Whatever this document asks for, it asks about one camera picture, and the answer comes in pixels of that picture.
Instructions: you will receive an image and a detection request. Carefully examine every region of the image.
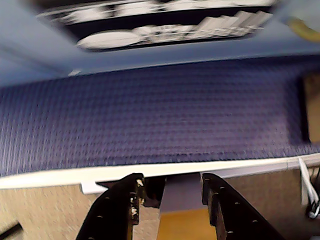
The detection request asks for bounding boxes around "blue toy kitchen unit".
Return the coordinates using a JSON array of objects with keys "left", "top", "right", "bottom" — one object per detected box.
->
[{"left": 0, "top": 0, "right": 320, "bottom": 87}]

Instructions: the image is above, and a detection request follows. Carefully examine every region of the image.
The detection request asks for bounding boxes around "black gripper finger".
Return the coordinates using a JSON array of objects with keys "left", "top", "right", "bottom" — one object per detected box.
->
[
  {"left": 201, "top": 172, "right": 288, "bottom": 240},
  {"left": 74, "top": 172, "right": 145, "bottom": 240}
]

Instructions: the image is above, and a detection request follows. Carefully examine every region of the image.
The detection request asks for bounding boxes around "blue woven mat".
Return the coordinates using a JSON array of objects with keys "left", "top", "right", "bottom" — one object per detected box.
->
[{"left": 0, "top": 56, "right": 320, "bottom": 179}]

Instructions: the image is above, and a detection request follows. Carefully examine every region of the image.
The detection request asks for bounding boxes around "brown wooden board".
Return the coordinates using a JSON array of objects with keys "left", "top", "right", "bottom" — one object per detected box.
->
[{"left": 303, "top": 72, "right": 320, "bottom": 144}]

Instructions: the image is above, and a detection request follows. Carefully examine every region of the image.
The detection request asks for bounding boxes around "blue dishwasher door with print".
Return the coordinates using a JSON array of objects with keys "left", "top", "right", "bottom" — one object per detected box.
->
[{"left": 0, "top": 0, "right": 320, "bottom": 85}]

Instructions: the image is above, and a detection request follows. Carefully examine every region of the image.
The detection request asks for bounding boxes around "gold dishwasher door handle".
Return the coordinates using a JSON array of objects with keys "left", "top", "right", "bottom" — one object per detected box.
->
[{"left": 286, "top": 16, "right": 320, "bottom": 42}]

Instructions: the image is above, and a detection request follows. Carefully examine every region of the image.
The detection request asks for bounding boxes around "white cable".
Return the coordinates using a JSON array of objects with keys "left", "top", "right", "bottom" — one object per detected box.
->
[{"left": 298, "top": 157, "right": 320, "bottom": 219}]

